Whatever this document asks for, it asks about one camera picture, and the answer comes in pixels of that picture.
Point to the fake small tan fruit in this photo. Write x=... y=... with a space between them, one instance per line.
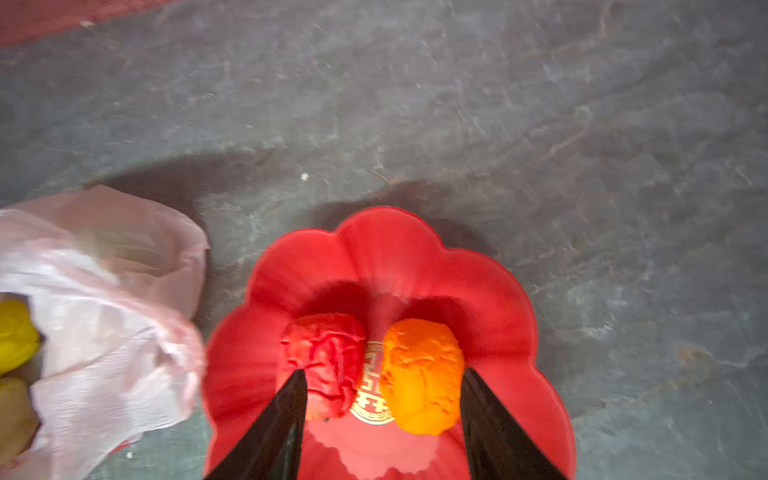
x=19 y=421

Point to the red flower-shaped plastic bowl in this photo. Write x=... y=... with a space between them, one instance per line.
x=382 y=265

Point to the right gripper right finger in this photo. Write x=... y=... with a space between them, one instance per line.
x=497 y=447

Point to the fake orange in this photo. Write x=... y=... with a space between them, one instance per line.
x=421 y=376

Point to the fake yellow lemon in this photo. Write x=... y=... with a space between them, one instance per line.
x=20 y=339

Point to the fake red apple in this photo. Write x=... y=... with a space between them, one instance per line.
x=329 y=348

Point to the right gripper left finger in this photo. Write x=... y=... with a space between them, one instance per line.
x=271 y=447

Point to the pink plastic bag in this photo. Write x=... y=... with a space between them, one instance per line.
x=113 y=282

